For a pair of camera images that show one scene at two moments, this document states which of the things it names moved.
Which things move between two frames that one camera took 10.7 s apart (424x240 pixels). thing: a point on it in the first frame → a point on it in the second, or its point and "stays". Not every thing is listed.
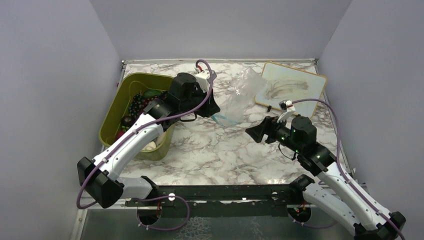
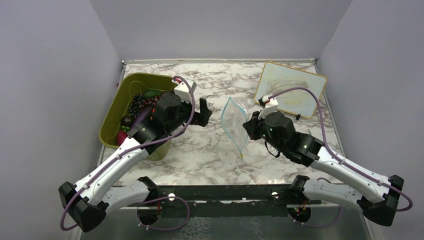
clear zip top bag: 246,84 → 235,121
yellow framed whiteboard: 279,83 stays
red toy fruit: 120,133 stays
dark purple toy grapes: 138,104 stays
